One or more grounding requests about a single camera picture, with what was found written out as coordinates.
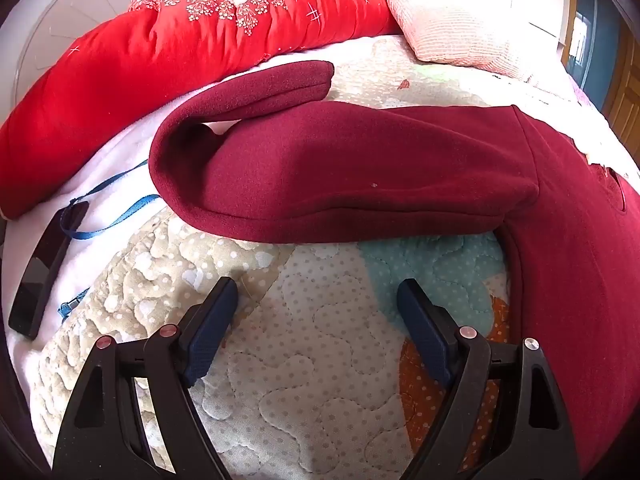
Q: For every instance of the teal door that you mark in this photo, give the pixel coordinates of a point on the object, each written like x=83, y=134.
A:
x=600, y=35

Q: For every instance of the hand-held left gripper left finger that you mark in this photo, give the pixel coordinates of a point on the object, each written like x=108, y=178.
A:
x=210, y=330

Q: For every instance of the pink ribbed pillow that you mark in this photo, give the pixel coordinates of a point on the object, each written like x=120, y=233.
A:
x=450, y=25

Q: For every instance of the black phone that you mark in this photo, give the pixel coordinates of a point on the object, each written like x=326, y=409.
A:
x=40, y=270

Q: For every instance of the white bed sheet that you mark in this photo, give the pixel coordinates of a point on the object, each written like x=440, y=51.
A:
x=125, y=145

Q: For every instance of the patchwork quilted bedspread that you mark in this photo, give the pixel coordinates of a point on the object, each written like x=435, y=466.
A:
x=310, y=335

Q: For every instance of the grey round headboard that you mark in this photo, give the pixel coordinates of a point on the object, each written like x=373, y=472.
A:
x=75, y=5

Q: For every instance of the dark red fleece top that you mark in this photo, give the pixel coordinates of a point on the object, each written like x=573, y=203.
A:
x=350, y=170

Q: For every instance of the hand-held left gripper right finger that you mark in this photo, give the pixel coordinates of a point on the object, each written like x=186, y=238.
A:
x=422, y=332

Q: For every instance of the red embroidered duvet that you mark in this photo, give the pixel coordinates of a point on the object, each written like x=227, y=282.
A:
x=150, y=50

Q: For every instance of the wooden door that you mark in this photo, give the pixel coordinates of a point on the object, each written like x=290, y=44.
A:
x=625, y=105

